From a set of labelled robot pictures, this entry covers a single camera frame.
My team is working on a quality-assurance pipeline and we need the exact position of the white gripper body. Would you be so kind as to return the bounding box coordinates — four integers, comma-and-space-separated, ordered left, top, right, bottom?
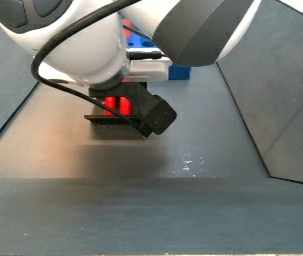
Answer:
124, 48, 172, 82

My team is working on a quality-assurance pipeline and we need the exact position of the red square-circle object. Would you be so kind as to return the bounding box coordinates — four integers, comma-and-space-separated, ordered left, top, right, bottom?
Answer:
104, 96, 132, 116

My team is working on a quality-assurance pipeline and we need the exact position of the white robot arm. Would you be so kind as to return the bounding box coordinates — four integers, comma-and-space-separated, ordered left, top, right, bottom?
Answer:
0, 0, 262, 86

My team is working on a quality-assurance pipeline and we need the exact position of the blue shape-sorter fixture block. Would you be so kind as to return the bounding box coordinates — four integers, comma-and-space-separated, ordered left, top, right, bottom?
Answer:
123, 20, 191, 80

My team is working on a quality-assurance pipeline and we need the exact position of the black curved regrasp stand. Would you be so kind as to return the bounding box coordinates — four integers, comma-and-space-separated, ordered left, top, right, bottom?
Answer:
84, 106, 141, 125

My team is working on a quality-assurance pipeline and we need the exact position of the black camera cable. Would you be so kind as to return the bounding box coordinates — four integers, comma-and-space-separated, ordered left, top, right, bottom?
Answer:
29, 0, 168, 131

